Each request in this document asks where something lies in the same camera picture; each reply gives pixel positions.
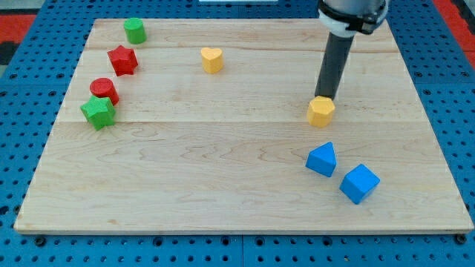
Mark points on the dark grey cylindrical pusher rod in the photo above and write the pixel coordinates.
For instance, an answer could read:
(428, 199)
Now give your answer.
(332, 66)

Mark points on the yellow hexagon block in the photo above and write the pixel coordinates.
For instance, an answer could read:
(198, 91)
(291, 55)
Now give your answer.
(320, 111)

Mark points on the yellow heart block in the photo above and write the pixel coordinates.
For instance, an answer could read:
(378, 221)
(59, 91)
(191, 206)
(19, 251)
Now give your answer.
(212, 59)

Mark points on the blue triangle block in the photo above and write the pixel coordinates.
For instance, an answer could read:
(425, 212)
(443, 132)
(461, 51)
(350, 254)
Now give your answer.
(322, 159)

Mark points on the blue cube block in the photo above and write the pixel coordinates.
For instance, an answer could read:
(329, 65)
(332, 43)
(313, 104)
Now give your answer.
(359, 183)

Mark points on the light wooden board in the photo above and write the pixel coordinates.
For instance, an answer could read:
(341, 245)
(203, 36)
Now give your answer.
(225, 153)

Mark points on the green cylinder block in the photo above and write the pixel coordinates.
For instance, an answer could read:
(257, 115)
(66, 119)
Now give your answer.
(135, 31)

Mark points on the red star block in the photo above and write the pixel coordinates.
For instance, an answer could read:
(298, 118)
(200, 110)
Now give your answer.
(123, 60)

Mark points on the red cylinder block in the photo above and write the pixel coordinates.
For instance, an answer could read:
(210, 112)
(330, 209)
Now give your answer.
(104, 87)

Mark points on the green star block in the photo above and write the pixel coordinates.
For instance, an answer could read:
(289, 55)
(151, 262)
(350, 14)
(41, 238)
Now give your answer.
(99, 111)

